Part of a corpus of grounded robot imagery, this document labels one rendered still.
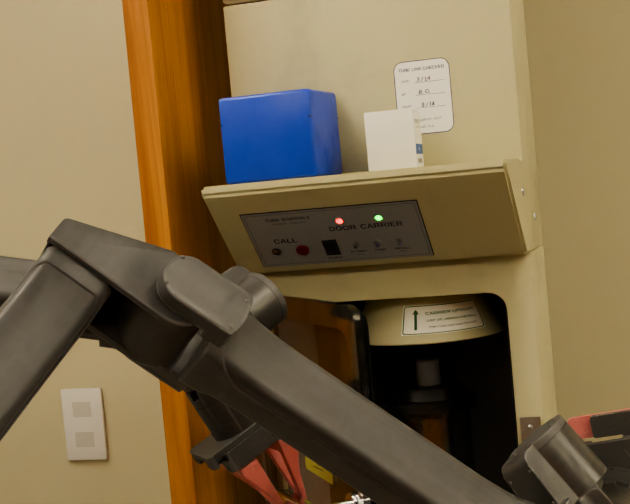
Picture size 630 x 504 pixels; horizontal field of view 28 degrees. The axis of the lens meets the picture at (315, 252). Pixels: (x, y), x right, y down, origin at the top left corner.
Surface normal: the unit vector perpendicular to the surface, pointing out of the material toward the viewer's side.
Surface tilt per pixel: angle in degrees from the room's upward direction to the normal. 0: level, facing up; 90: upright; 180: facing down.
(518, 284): 90
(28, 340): 65
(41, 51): 90
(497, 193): 135
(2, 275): 52
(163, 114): 90
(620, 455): 92
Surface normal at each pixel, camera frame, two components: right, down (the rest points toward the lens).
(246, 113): -0.29, 0.07
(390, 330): -0.58, -0.31
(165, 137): 0.95, -0.07
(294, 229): -0.14, 0.76
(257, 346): 0.58, -0.40
